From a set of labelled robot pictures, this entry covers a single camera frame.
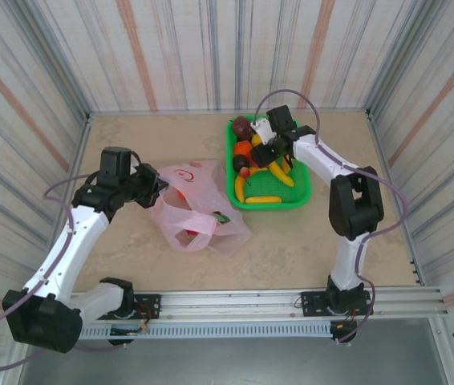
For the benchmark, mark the large dark red fake fruit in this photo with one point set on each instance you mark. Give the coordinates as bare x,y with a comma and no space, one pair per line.
241,126

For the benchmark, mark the small fake peach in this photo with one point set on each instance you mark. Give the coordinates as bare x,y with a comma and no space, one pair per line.
245,172

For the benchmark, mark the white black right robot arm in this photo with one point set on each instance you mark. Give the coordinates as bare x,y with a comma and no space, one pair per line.
319,156

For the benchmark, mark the green plastic basket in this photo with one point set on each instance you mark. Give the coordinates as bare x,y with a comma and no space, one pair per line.
295,192

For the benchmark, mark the small orange fake fruit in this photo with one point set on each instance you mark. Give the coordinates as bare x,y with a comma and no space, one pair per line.
179,195

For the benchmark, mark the pink plastic bag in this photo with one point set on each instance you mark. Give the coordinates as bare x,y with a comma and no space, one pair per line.
211,176

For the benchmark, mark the fake watermelon slice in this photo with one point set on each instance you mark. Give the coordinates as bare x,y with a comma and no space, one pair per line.
221,218

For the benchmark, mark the aluminium frame bar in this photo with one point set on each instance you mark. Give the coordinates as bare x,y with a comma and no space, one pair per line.
385,168
86,128

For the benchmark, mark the orange fake tangerine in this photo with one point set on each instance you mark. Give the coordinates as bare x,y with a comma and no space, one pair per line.
243,148

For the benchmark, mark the yellow fake lemon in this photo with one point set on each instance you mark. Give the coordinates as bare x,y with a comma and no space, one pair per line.
256,140

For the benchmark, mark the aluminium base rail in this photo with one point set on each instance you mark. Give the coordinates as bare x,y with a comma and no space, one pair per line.
231,305

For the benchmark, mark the grey metal panel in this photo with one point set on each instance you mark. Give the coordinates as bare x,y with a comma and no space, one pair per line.
231,361

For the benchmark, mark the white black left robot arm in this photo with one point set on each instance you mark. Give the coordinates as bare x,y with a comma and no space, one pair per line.
78,240

